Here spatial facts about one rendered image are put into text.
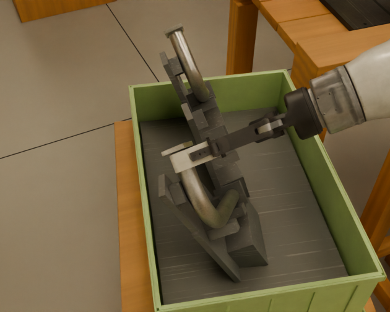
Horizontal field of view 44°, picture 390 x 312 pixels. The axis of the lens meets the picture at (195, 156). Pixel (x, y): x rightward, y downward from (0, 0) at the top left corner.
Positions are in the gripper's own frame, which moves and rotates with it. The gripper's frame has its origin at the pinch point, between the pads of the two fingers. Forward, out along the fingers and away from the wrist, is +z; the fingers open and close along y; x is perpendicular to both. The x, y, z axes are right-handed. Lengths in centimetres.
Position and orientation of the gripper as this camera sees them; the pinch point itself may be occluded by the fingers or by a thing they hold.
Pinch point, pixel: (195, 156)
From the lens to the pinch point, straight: 78.3
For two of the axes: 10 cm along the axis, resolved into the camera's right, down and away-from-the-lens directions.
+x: 3.6, 9.3, 0.0
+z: -8.9, 3.5, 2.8
